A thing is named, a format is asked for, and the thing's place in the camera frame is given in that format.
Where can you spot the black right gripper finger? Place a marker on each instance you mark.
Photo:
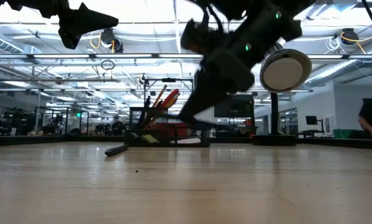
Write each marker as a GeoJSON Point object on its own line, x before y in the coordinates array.
{"type": "Point", "coordinates": [201, 99]}

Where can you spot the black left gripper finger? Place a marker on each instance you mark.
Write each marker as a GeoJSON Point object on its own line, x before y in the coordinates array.
{"type": "Point", "coordinates": [86, 17]}
{"type": "Point", "coordinates": [70, 38]}

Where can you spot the red grey scissors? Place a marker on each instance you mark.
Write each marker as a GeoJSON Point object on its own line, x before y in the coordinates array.
{"type": "Point", "coordinates": [171, 97]}

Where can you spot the orange pencil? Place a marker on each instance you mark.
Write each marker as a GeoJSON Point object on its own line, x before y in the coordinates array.
{"type": "Point", "coordinates": [161, 112]}
{"type": "Point", "coordinates": [159, 96]}

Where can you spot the black mesh desk organizer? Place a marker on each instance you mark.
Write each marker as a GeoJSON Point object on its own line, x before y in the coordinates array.
{"type": "Point", "coordinates": [170, 137]}

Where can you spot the black pen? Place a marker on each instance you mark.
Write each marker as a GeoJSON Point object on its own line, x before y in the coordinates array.
{"type": "Point", "coordinates": [116, 150]}
{"type": "Point", "coordinates": [145, 109]}

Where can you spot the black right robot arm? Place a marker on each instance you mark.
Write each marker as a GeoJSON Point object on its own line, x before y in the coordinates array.
{"type": "Point", "coordinates": [267, 18]}

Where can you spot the black background screen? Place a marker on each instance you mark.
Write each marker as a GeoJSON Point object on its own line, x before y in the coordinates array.
{"type": "Point", "coordinates": [234, 107]}

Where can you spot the black computer monitor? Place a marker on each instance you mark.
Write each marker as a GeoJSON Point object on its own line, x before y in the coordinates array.
{"type": "Point", "coordinates": [312, 120]}

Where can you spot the green storage bin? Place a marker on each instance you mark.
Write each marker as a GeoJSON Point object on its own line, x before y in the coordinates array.
{"type": "Point", "coordinates": [341, 133]}

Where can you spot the black background workstation frame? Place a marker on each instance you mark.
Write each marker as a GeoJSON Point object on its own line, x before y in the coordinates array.
{"type": "Point", "coordinates": [64, 119]}

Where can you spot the black aluminium frame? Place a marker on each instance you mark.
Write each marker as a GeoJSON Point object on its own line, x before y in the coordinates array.
{"type": "Point", "coordinates": [49, 139]}

